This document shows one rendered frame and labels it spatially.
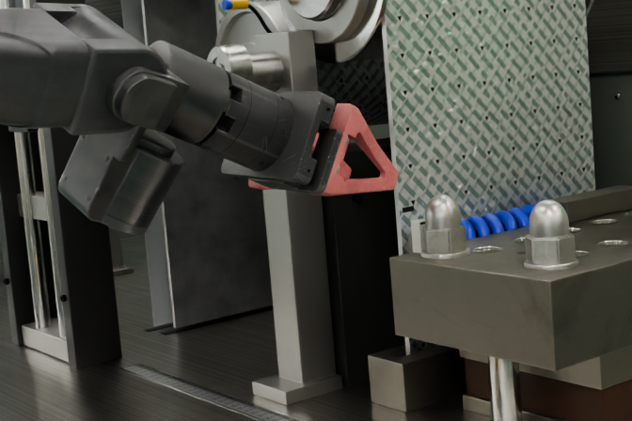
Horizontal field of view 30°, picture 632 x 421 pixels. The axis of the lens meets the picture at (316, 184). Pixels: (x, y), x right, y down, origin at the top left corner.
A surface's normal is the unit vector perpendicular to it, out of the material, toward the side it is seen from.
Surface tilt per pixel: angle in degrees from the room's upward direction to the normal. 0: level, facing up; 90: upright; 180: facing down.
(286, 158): 63
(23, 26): 29
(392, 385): 90
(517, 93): 90
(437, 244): 90
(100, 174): 77
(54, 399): 0
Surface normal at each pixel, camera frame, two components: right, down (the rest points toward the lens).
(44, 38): 0.33, -0.86
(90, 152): -0.59, -0.08
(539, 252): -0.40, 0.14
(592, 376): -0.80, 0.14
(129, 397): -0.08, -0.99
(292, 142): -0.77, -0.33
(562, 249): 0.60, 0.04
